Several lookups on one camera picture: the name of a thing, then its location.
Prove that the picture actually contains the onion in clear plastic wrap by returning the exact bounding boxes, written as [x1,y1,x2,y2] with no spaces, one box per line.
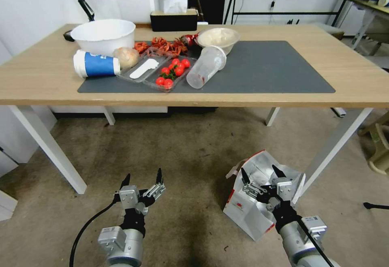
[113,47,140,69]

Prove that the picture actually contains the light wooden table white legs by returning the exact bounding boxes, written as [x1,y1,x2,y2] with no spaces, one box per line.
[0,23,389,194]

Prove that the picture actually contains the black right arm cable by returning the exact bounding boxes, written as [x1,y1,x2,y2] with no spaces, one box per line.
[292,208,336,267]

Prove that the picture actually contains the white tissue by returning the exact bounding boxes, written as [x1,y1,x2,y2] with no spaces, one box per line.
[163,0,188,14]

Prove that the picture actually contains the clear plastic cup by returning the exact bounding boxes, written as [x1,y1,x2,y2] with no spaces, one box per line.
[186,45,228,90]

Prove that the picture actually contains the black tissue box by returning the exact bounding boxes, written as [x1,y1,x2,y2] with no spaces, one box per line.
[150,9,198,32]

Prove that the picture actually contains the blue and white paper cup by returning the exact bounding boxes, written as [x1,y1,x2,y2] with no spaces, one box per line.
[73,50,121,80]

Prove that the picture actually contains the pale green side table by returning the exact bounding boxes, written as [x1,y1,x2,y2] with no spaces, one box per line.
[346,0,389,50]

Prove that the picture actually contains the large white bowl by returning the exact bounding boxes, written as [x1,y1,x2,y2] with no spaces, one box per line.
[70,19,137,58]

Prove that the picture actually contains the white and red delivery bag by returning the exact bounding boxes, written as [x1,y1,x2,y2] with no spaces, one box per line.
[223,150,306,242]

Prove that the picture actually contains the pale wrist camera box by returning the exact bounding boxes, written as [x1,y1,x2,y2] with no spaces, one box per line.
[119,187,140,210]
[271,177,293,203]

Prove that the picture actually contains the translucent plastic bowl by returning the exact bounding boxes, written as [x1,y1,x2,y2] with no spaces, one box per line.
[197,28,241,56]

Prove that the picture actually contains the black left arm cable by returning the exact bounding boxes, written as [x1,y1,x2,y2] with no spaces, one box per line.
[69,201,122,267]

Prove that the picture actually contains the black stand foot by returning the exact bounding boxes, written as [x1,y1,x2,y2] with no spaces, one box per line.
[363,202,389,210]

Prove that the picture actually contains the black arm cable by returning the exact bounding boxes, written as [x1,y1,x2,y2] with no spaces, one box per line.
[69,201,122,267]
[292,208,336,267]

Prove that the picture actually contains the crushed red drink can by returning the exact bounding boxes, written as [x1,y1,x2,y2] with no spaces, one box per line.
[179,33,203,49]

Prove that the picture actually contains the white cabinet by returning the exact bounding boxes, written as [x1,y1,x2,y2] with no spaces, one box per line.
[0,145,19,222]

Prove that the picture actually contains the black cabinet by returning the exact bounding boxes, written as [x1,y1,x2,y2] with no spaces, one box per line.
[168,0,228,25]

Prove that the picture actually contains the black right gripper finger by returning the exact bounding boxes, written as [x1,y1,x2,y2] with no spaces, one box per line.
[272,164,287,179]
[242,167,264,197]

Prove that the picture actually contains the black metal frame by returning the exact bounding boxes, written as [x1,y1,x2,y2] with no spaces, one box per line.
[223,0,360,26]

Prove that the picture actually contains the clear plastic tomato tray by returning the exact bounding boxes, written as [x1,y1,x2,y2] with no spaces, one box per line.
[143,56,197,93]

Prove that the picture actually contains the beige plastic stool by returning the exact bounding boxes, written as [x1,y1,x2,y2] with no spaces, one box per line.
[358,118,389,175]

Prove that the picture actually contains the dark grey table mat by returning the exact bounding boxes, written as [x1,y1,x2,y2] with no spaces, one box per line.
[77,41,336,94]

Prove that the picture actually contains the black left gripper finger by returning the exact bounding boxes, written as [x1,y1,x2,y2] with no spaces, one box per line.
[144,167,167,201]
[119,173,132,192]

